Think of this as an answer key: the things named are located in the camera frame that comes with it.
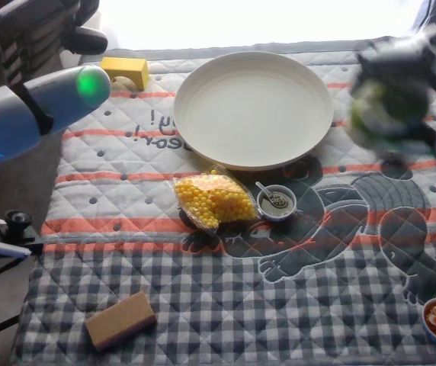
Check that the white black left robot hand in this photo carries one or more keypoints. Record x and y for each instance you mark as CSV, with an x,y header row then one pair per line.
x,y
12,114

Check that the green white toy cake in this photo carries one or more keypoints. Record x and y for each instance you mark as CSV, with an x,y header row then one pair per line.
x,y
382,110

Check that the bag of yellow balls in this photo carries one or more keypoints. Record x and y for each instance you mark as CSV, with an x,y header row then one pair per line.
x,y
214,202

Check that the large white round plate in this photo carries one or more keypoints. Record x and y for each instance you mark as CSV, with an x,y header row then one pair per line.
x,y
252,110

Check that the yellow arch block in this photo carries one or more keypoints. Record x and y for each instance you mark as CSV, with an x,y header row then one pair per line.
x,y
126,70

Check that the small bowl with spoon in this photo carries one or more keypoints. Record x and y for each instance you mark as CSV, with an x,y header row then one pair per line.
x,y
277,204

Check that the brown wooden block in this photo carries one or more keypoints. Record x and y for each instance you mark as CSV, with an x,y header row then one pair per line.
x,y
120,322

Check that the grey quilt with bear print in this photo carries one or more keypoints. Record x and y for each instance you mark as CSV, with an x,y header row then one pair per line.
x,y
218,289

